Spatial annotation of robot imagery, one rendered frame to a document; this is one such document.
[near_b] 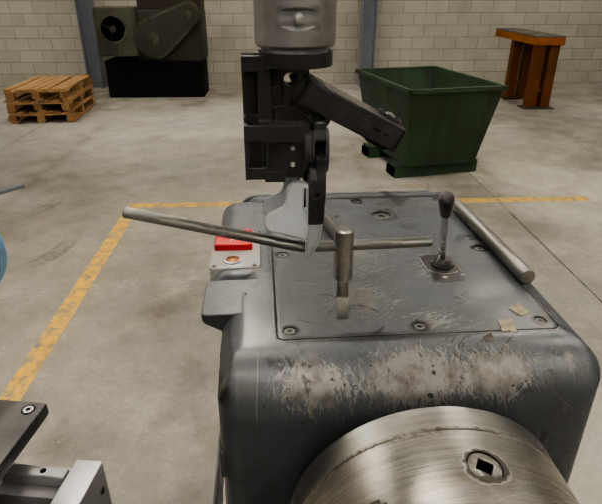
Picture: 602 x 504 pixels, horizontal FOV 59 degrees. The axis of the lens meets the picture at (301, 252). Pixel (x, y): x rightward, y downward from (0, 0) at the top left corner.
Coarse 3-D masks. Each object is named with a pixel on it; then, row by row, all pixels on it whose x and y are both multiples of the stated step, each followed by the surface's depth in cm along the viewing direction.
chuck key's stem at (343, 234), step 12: (336, 228) 59; (348, 228) 58; (336, 240) 58; (348, 240) 58; (336, 252) 59; (348, 252) 59; (336, 264) 60; (348, 264) 59; (336, 276) 60; (348, 276) 60; (348, 288) 62; (336, 300) 63; (348, 300) 62; (336, 312) 63; (348, 312) 63
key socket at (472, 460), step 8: (472, 456) 50; (480, 456) 50; (488, 456) 50; (472, 464) 49; (480, 464) 50; (488, 464) 50; (496, 464) 50; (480, 472) 49; (488, 472) 50; (496, 472) 49; (496, 480) 48
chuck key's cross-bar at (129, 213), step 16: (128, 208) 55; (160, 224) 56; (176, 224) 56; (192, 224) 56; (208, 224) 57; (240, 240) 58; (256, 240) 58; (272, 240) 58; (288, 240) 58; (368, 240) 59; (384, 240) 59; (400, 240) 59; (416, 240) 59; (432, 240) 60
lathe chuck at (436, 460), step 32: (384, 448) 53; (416, 448) 51; (448, 448) 51; (480, 448) 51; (512, 448) 52; (352, 480) 52; (384, 480) 50; (416, 480) 48; (448, 480) 48; (480, 480) 48; (512, 480) 48; (544, 480) 50
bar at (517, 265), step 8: (456, 200) 99; (456, 208) 97; (464, 208) 95; (464, 216) 94; (472, 216) 92; (472, 224) 90; (480, 224) 89; (480, 232) 87; (488, 232) 86; (488, 240) 85; (496, 240) 83; (496, 248) 82; (504, 248) 81; (504, 256) 79; (512, 256) 78; (512, 264) 77; (520, 264) 76; (512, 272) 77; (520, 272) 75; (528, 272) 74; (520, 280) 75; (528, 280) 75
